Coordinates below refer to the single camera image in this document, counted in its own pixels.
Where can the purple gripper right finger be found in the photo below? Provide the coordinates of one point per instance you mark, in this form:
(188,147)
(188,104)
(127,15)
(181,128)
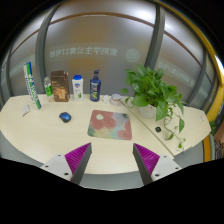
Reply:
(151,166)

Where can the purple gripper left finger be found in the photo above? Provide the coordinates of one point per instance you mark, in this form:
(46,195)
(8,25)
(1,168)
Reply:
(70,166)

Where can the blue computer mouse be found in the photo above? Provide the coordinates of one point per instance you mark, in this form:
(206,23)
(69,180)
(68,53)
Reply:
(65,117)

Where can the floral mouse pad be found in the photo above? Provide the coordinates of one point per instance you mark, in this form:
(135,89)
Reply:
(110,125)

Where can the small black object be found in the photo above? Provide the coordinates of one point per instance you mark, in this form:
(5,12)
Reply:
(158,129)

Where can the white plant pot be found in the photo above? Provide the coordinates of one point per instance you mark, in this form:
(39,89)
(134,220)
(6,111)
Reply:
(148,111)

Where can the small white packet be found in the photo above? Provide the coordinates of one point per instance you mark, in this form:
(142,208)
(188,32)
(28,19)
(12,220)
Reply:
(25,110)

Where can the crumpled white tissue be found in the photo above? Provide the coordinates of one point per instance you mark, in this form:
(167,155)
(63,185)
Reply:
(105,98)

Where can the white round jar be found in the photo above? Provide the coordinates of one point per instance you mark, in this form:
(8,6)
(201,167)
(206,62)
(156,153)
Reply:
(115,99)

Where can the green potted plant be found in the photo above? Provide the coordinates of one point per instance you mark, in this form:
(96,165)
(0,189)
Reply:
(150,90)

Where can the green clear bottle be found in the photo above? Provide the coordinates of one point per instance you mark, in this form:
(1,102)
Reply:
(48,89)

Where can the white lotion bottle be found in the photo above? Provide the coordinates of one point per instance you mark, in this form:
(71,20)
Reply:
(77,84)

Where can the blue pump bottle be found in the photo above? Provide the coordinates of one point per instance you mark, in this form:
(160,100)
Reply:
(95,85)

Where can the brown box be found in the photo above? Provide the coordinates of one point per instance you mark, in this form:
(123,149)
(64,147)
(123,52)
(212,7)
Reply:
(60,86)

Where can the white blue tall box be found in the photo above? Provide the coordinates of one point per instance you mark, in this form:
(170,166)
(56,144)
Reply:
(31,86)

